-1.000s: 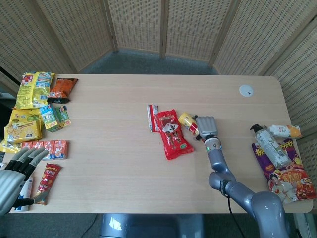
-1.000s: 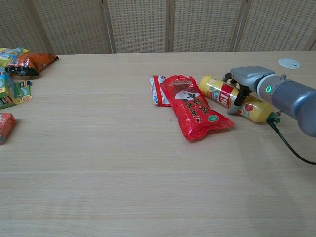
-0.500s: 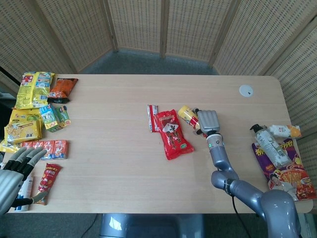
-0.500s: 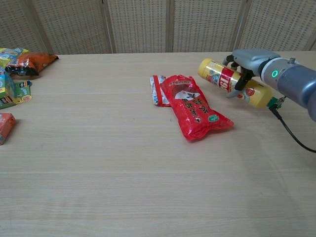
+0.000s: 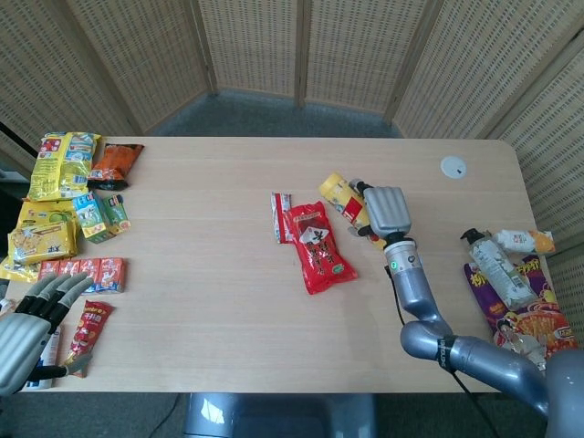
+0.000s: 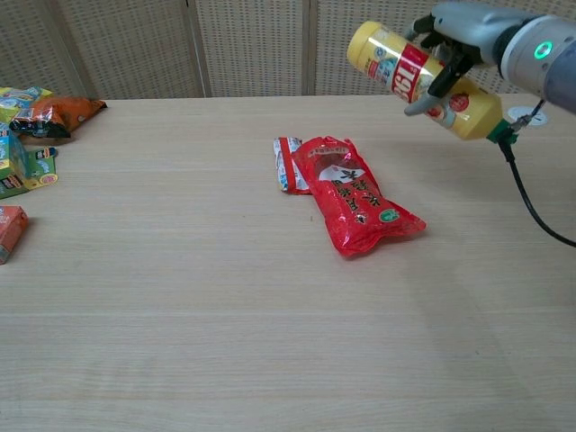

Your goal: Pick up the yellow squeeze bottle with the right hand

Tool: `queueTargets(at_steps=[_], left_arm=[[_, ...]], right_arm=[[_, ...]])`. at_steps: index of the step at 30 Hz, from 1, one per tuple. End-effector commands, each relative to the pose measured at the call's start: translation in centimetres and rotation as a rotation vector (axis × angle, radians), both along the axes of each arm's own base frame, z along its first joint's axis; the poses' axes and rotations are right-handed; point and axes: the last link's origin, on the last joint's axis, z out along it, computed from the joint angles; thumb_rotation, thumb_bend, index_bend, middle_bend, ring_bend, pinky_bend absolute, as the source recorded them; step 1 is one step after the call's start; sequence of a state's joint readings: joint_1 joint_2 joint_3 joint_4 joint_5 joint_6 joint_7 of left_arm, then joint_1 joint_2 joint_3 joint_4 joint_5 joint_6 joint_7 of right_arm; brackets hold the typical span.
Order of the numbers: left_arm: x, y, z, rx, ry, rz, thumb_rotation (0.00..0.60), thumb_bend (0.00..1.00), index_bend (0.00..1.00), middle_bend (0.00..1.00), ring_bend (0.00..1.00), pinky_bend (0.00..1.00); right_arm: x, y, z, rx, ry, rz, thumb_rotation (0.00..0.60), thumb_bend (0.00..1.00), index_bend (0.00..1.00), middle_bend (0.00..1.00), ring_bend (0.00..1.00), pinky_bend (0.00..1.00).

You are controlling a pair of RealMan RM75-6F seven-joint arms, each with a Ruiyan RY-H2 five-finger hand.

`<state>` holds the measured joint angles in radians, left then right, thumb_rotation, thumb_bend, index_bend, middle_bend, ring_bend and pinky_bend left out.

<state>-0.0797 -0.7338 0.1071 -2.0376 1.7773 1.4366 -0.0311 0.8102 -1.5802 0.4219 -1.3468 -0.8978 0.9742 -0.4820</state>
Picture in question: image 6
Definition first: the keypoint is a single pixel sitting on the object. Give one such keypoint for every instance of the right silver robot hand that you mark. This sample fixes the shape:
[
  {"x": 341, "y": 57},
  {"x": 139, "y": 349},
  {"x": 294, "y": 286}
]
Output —
[{"x": 477, "y": 31}]

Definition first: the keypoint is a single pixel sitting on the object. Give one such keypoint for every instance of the yellow bottle green cap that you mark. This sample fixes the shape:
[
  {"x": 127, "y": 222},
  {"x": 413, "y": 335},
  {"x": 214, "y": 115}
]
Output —
[{"x": 382, "y": 54}]

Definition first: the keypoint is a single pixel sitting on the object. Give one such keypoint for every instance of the white table grommet cap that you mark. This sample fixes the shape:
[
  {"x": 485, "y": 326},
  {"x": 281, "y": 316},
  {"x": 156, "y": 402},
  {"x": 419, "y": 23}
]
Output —
[{"x": 535, "y": 118}]

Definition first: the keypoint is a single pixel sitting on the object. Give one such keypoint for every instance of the large red food pouch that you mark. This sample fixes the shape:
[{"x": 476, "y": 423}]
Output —
[{"x": 355, "y": 198}]

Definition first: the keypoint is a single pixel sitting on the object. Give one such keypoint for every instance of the woven folding screen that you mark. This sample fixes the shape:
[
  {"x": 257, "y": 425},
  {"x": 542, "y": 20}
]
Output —
[{"x": 252, "y": 45}]

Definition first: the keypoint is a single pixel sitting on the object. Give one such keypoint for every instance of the small red white packet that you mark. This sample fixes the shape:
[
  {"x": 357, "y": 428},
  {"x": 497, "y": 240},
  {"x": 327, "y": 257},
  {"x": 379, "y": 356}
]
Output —
[{"x": 285, "y": 166}]

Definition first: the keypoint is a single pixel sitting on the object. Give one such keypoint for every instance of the orange black snack bag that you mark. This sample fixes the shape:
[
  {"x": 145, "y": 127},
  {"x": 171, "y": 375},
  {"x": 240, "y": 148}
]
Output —
[{"x": 58, "y": 114}]

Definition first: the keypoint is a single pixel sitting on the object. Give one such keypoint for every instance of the large yellow snack bag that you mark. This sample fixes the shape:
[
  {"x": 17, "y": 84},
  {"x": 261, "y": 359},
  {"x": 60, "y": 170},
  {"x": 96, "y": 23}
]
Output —
[{"x": 22, "y": 99}]

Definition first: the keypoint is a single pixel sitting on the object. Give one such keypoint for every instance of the blue green drink carton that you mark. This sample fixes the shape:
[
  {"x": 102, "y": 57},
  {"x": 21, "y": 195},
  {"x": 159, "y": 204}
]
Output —
[{"x": 11, "y": 166}]

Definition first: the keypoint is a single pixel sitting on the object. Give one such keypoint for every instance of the orange drink carton pack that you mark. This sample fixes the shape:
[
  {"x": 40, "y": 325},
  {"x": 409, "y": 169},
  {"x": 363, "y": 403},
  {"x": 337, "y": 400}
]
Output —
[{"x": 11, "y": 231}]

